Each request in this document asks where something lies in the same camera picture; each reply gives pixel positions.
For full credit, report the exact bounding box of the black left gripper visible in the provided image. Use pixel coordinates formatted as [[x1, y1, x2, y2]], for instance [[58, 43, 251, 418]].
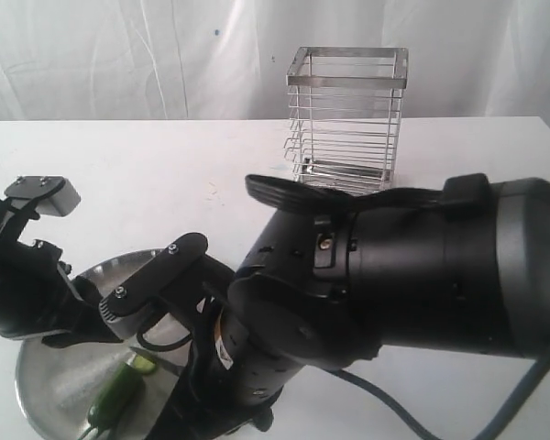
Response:
[[0, 199, 122, 347]]

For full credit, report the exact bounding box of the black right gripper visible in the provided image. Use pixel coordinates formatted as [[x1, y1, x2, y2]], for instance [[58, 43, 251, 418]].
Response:
[[146, 256, 302, 439]]

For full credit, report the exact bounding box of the black handled knife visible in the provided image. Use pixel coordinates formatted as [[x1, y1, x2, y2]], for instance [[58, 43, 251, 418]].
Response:
[[130, 346, 184, 377]]

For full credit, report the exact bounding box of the green chili pepper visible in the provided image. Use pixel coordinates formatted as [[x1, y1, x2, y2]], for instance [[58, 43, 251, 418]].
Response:
[[79, 363, 144, 439]]

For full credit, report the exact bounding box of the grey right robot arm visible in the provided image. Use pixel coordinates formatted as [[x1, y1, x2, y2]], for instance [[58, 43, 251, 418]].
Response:
[[149, 173, 550, 439]]

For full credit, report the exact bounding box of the round stainless steel plate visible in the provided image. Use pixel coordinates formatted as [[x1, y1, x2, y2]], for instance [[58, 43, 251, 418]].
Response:
[[16, 249, 187, 440]]

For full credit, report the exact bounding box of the white backdrop curtain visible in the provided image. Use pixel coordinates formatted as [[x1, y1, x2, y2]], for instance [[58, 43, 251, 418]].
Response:
[[0, 1, 550, 127]]

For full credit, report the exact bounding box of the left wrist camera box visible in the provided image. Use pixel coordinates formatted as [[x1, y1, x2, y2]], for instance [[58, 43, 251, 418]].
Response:
[[5, 175, 82, 217]]

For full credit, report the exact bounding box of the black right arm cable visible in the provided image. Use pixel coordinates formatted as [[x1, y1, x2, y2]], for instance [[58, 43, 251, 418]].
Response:
[[137, 172, 550, 440]]

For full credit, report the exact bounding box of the wire metal utensil holder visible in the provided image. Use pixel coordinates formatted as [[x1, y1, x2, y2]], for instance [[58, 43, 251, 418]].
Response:
[[284, 47, 409, 194]]

